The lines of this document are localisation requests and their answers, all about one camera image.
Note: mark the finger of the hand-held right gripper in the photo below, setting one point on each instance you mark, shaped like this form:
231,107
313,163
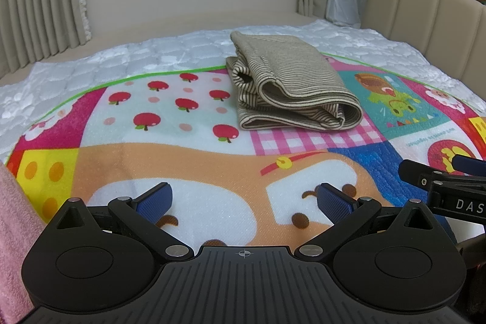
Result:
414,172
470,164

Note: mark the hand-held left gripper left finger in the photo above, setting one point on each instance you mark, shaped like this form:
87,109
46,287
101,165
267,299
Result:
153,202

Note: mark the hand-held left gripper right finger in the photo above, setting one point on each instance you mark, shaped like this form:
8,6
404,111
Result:
336,202

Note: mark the striped beige garment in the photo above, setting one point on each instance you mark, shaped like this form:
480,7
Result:
288,81

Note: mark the colourful cartoon play mat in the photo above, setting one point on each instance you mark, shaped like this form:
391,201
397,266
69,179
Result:
190,141

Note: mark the pink fleece cloth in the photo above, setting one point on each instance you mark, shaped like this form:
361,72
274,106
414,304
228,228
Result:
17,240

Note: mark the white quilted mattress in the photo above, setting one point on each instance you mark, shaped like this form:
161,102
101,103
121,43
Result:
133,54

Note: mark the beige padded headboard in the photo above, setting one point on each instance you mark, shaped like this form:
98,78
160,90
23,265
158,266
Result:
429,12

